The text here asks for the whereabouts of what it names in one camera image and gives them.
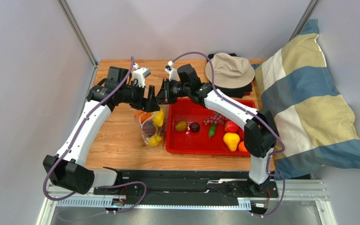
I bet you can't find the red plastic tray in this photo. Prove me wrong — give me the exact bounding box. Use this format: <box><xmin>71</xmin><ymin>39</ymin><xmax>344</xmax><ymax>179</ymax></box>
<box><xmin>165</xmin><ymin>98</ymin><xmax>250</xmax><ymax>157</ymax></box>

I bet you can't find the yellow pear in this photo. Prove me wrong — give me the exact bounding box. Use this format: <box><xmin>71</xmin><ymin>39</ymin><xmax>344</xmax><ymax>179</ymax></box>
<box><xmin>223</xmin><ymin>133</ymin><xmax>240</xmax><ymax>152</ymax></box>

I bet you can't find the aluminium base frame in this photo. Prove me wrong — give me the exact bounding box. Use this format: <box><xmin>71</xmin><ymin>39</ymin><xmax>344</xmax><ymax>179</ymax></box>
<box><xmin>37</xmin><ymin>171</ymin><xmax>336</xmax><ymax>225</ymax></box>

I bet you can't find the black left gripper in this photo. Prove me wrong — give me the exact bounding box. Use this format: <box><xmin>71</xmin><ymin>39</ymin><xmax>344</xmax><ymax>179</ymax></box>
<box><xmin>119</xmin><ymin>81</ymin><xmax>160</xmax><ymax>113</ymax></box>

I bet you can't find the small green pepper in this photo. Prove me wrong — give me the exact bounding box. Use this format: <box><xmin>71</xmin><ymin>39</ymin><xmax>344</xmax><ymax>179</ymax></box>
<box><xmin>208</xmin><ymin>123</ymin><xmax>217</xmax><ymax>138</ymax></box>

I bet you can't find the light purple grape bunch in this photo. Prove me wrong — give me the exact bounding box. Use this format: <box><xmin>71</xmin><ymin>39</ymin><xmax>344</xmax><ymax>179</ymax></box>
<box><xmin>202</xmin><ymin>113</ymin><xmax>229</xmax><ymax>125</ymax></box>

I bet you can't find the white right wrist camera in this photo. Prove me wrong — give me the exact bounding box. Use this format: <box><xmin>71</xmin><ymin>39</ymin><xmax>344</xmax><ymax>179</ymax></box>
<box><xmin>165</xmin><ymin>61</ymin><xmax>179</xmax><ymax>81</ymax></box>

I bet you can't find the dark purple plum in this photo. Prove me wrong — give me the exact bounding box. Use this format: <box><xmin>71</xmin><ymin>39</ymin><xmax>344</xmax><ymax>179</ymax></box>
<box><xmin>189</xmin><ymin>122</ymin><xmax>200</xmax><ymax>133</ymax></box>

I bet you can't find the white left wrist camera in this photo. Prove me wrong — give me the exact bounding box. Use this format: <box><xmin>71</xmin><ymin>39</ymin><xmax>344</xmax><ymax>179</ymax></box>
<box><xmin>132</xmin><ymin>63</ymin><xmax>151</xmax><ymax>88</ymax></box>

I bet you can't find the beige bucket hat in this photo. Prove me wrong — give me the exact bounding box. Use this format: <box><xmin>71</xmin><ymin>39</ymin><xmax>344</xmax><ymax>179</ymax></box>
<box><xmin>205</xmin><ymin>52</ymin><xmax>255</xmax><ymax>89</ymax></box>

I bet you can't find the right aluminium frame post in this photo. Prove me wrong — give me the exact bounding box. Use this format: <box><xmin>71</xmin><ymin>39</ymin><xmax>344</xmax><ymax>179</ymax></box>
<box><xmin>289</xmin><ymin>0</ymin><xmax>320</xmax><ymax>40</ymax></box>

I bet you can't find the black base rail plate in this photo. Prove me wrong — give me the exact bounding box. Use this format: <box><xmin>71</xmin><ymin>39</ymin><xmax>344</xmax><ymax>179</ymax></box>
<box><xmin>90</xmin><ymin>170</ymin><xmax>281</xmax><ymax>207</ymax></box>

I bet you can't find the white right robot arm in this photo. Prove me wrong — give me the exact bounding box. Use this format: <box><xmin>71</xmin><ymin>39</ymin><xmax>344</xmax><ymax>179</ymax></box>
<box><xmin>157</xmin><ymin>61</ymin><xmax>278</xmax><ymax>195</ymax></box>

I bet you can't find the brown kiwi fruit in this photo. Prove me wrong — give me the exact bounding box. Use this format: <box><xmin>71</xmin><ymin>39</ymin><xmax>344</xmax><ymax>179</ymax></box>
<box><xmin>174</xmin><ymin>120</ymin><xmax>188</xmax><ymax>132</ymax></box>

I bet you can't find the orange fruit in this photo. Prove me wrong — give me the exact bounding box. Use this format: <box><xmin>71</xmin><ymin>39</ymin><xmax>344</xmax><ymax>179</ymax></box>
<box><xmin>238</xmin><ymin>141</ymin><xmax>248</xmax><ymax>152</ymax></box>
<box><xmin>134</xmin><ymin>110</ymin><xmax>152</xmax><ymax>124</ymax></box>

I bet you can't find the blue yellow striped pillow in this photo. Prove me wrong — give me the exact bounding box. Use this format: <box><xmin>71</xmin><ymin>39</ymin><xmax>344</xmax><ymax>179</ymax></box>
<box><xmin>255</xmin><ymin>19</ymin><xmax>360</xmax><ymax>179</ymax></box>

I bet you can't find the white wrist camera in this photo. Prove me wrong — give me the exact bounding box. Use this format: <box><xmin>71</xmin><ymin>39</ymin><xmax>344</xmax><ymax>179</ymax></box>
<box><xmin>165</xmin><ymin>61</ymin><xmax>179</xmax><ymax>81</ymax></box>
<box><xmin>132</xmin><ymin>63</ymin><xmax>151</xmax><ymax>88</ymax></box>

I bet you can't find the red strawberry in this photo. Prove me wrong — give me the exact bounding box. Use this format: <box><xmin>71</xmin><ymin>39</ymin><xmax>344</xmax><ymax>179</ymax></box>
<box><xmin>224</xmin><ymin>120</ymin><xmax>239</xmax><ymax>133</ymax></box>

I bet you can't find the clear dotted zip top bag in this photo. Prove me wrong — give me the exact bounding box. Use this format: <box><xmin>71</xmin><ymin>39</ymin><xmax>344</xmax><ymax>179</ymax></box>
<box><xmin>134</xmin><ymin>109</ymin><xmax>166</xmax><ymax>148</ymax></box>

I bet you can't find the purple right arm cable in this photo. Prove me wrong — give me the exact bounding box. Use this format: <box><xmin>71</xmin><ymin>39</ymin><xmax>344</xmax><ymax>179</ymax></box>
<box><xmin>171</xmin><ymin>51</ymin><xmax>286</xmax><ymax>218</ymax></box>

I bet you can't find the aluminium frame post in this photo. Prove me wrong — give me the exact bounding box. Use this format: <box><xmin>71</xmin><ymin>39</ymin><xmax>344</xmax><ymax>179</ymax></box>
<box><xmin>289</xmin><ymin>0</ymin><xmax>320</xmax><ymax>40</ymax></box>
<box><xmin>57</xmin><ymin>0</ymin><xmax>98</xmax><ymax>68</ymax></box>

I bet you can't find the yellow banana bunch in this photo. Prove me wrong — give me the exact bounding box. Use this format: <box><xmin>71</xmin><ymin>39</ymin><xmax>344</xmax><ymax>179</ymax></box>
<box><xmin>147</xmin><ymin>134</ymin><xmax>163</xmax><ymax>147</ymax></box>

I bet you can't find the red apple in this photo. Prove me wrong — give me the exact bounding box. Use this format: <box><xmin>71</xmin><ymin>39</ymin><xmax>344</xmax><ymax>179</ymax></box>
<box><xmin>238</xmin><ymin>128</ymin><xmax>245</xmax><ymax>140</ymax></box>

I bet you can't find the left aluminium frame post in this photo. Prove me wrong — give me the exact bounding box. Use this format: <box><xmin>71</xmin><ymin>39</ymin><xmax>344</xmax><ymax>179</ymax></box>
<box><xmin>57</xmin><ymin>0</ymin><xmax>98</xmax><ymax>68</ymax></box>

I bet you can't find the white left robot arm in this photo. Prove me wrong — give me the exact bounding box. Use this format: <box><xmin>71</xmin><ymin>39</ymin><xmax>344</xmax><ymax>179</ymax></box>
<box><xmin>43</xmin><ymin>66</ymin><xmax>160</xmax><ymax>195</ymax></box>

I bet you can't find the yellow lemon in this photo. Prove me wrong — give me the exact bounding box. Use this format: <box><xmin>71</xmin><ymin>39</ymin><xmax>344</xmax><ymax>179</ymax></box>
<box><xmin>151</xmin><ymin>109</ymin><xmax>165</xmax><ymax>128</ymax></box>

